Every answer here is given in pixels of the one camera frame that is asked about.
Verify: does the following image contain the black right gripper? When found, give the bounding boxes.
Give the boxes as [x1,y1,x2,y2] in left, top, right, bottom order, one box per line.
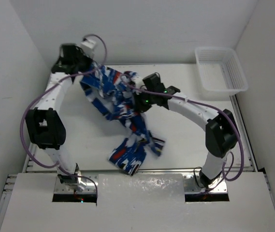
[133,87,156,113]

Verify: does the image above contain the blue white red patterned trousers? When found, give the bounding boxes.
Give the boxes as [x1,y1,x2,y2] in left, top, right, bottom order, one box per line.
[80,61,165,175]

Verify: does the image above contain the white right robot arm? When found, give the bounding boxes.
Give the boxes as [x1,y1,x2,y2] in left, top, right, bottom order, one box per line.
[134,73,238,188]

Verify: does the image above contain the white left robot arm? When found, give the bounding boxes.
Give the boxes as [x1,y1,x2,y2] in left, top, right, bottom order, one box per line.
[25,41,96,192]

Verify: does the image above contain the white plastic mesh basket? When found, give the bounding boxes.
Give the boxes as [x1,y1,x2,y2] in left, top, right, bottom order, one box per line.
[195,47,248,99]

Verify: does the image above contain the white front cover panel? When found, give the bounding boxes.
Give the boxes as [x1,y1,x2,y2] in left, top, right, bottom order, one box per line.
[1,173,275,232]

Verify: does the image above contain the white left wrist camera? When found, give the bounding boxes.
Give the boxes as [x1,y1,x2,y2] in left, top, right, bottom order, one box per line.
[80,38,97,54]

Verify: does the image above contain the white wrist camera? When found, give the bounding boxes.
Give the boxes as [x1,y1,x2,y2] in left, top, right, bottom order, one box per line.
[130,76,144,88]
[80,38,97,54]

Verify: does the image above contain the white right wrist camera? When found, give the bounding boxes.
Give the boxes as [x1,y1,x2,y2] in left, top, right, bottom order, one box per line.
[130,76,144,88]

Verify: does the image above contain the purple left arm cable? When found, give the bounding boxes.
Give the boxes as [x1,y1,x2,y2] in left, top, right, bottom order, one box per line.
[19,34,108,194]

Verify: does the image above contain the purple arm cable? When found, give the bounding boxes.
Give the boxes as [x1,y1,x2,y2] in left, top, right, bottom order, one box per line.
[19,34,108,194]
[120,73,246,194]

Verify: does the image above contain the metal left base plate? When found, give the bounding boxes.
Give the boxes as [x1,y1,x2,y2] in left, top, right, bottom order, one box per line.
[54,175,98,194]

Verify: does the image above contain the metal base plate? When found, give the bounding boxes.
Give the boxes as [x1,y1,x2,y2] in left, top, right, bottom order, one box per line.
[54,175,98,194]
[182,174,229,194]

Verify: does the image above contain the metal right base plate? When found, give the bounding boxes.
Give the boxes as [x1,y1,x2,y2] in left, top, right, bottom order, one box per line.
[182,174,229,194]

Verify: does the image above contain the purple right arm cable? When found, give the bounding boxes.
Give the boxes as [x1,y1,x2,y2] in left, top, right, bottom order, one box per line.
[120,73,246,194]

